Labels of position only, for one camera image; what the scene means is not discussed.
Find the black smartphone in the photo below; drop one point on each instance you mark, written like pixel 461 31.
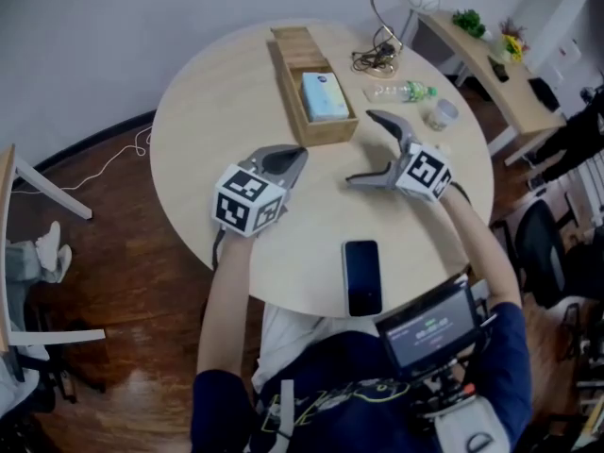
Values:
pixel 362 279

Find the person's navy shirt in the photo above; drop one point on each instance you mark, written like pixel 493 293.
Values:
pixel 358 361

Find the black swivel chair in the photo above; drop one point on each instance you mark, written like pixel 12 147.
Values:
pixel 61 375

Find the flat black case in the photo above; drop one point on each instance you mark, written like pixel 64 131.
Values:
pixel 543 95

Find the person's left forearm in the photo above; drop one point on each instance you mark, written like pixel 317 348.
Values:
pixel 224 309

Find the wooden desk white legs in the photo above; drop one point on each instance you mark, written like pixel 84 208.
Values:
pixel 5 253

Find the black camera rig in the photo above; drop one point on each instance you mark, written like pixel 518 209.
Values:
pixel 443 390

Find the curved wooden side desk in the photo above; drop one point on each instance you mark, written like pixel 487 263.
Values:
pixel 519 106

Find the clear bottle green label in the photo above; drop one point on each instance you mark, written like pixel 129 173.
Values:
pixel 410 91

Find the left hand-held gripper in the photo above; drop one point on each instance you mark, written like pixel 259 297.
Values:
pixel 245 196

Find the black office chair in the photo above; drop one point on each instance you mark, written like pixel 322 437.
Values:
pixel 542 248

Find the green potted plant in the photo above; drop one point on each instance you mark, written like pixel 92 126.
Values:
pixel 469 22

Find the white pouch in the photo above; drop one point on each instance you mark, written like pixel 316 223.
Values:
pixel 472 430

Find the person's white shorts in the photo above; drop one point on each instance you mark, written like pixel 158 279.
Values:
pixel 288 333

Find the yellow flower pot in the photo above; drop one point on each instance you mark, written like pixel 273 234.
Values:
pixel 512 45

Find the small black device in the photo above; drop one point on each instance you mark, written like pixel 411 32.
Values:
pixel 499 70

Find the black chest monitor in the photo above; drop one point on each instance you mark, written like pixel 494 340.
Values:
pixel 429 333

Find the light blue tissue pack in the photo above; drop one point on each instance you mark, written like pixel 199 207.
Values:
pixel 325 97

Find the clear plastic cup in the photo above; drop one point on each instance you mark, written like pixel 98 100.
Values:
pixel 443 113

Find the person's right forearm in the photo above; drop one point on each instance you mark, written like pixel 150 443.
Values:
pixel 486 248

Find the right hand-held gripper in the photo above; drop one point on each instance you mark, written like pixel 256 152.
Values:
pixel 424 172

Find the open wooden box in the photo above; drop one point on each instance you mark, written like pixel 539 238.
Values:
pixel 297 47

